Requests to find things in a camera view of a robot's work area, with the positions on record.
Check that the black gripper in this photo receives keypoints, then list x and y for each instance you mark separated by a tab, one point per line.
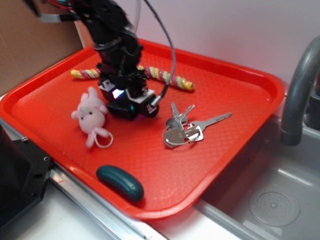
120	75

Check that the black box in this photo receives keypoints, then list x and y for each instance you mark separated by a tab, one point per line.
122	107

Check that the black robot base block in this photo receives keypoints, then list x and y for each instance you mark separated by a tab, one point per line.
24	172

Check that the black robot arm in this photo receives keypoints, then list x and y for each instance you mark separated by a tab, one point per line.
113	39

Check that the silver key bunch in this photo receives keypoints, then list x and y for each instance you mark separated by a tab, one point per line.
179	131

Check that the red plastic tray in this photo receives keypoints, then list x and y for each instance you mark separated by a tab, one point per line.
172	178

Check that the dark green toy pickle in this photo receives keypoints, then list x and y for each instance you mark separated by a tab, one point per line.
121	181

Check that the brown cardboard panel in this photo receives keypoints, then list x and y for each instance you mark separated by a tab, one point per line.
29	46

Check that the grey sink basin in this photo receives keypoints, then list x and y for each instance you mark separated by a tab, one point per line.
269	191

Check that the grey faucet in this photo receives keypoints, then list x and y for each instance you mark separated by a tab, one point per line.
302	104

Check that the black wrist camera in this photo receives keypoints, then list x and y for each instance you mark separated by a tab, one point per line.
146	109

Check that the pink plush keychain toy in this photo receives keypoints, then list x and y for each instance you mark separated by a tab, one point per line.
91	115

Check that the colourful rope toy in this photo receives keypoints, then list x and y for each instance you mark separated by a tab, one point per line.
152	72

